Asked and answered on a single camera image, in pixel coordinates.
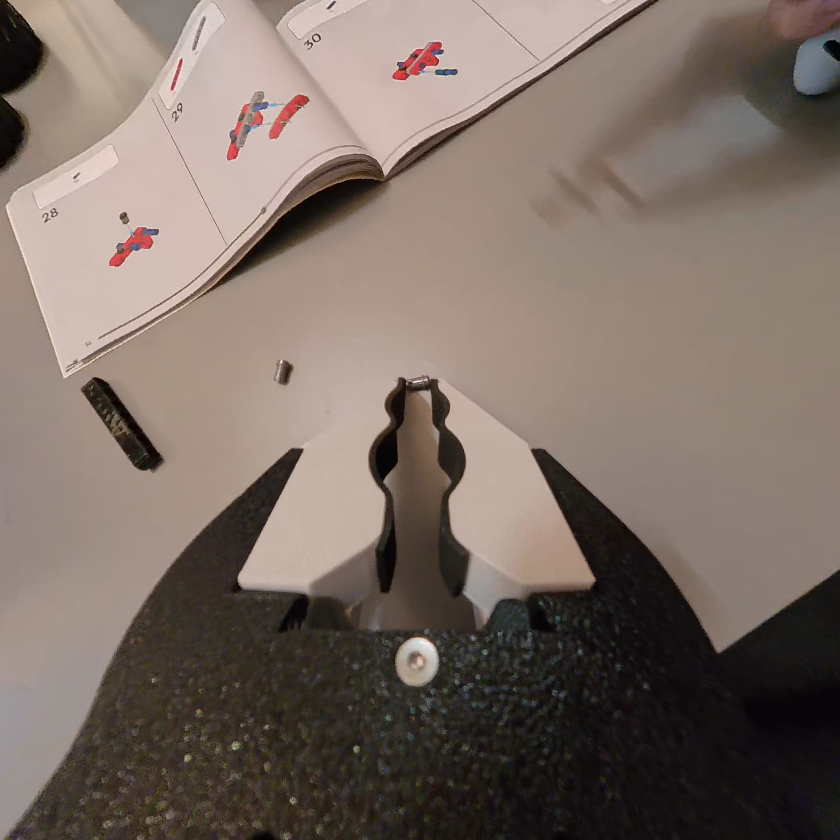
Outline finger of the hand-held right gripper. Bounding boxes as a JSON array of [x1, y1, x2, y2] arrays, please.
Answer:
[[532, 112, 788, 224]]

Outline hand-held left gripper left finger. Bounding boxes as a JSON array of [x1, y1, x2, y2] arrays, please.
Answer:
[[236, 377, 408, 608]]

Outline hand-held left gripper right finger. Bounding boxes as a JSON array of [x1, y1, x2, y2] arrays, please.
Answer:
[[427, 377, 597, 627]]

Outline person's right hand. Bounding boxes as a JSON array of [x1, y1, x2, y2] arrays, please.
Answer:
[[768, 0, 840, 43]]

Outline black toy beam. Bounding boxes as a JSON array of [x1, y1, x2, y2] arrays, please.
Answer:
[[80, 377, 164, 472]]

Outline open instruction booklet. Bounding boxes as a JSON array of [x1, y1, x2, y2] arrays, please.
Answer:
[[5, 0, 660, 379]]

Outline black toy tire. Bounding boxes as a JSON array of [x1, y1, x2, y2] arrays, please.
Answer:
[[0, 0, 44, 93], [0, 97, 28, 168]]

